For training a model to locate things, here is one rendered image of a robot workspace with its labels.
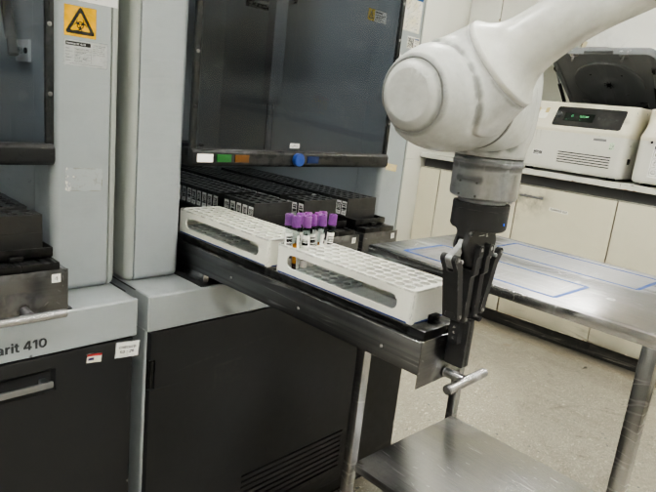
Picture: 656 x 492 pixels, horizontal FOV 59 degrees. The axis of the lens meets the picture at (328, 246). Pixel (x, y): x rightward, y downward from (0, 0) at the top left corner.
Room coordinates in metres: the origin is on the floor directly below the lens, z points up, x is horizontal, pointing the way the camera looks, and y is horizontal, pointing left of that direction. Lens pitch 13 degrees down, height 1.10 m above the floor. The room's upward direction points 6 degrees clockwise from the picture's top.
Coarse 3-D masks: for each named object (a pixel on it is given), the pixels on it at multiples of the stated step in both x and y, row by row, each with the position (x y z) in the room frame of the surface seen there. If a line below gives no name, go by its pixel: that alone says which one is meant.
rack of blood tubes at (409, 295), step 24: (336, 264) 0.88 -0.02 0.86; (360, 264) 0.90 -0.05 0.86; (384, 264) 0.91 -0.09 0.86; (336, 288) 0.88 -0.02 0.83; (360, 288) 0.95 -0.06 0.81; (384, 288) 0.82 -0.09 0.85; (408, 288) 0.79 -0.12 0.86; (432, 288) 0.81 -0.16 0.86; (384, 312) 0.81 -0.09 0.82; (408, 312) 0.78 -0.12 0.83; (432, 312) 0.82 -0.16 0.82
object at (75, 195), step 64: (64, 0) 0.97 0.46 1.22; (64, 64) 0.98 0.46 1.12; (64, 128) 0.98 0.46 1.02; (64, 192) 0.98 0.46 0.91; (64, 256) 0.98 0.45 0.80; (64, 320) 0.89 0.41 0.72; (128, 320) 0.97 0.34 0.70; (0, 384) 0.83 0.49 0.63; (64, 384) 0.89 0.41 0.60; (128, 384) 0.97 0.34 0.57; (0, 448) 0.82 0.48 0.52; (64, 448) 0.89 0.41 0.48; (128, 448) 0.97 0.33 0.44
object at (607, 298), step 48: (432, 240) 1.36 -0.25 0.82; (528, 288) 1.03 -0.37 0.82; (576, 288) 1.06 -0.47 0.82; (624, 288) 1.10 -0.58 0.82; (624, 336) 0.86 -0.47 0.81; (432, 432) 1.43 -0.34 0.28; (480, 432) 1.45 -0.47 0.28; (624, 432) 0.84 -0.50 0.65; (384, 480) 1.19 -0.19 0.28; (432, 480) 1.21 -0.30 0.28; (480, 480) 1.23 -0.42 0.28; (528, 480) 1.25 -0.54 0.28; (624, 480) 0.83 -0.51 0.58
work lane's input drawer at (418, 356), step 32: (192, 256) 1.12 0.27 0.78; (224, 256) 1.07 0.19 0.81; (256, 288) 0.98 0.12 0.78; (288, 288) 0.93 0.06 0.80; (320, 320) 0.87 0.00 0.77; (352, 320) 0.83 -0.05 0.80; (384, 320) 0.80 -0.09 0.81; (448, 320) 0.81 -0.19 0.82; (384, 352) 0.78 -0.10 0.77; (416, 352) 0.75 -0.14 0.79; (416, 384) 0.74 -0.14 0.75; (448, 384) 0.73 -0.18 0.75
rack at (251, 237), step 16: (192, 208) 1.21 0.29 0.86; (208, 208) 1.23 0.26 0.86; (224, 208) 1.25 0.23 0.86; (192, 224) 1.22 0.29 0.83; (208, 224) 1.12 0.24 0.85; (224, 224) 1.09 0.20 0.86; (240, 224) 1.11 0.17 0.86; (256, 224) 1.12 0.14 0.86; (272, 224) 1.14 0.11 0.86; (208, 240) 1.12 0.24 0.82; (224, 240) 1.18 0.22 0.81; (240, 240) 1.19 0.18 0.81; (256, 240) 1.02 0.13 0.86; (272, 240) 1.00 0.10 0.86; (256, 256) 1.02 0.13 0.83; (272, 256) 1.00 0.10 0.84
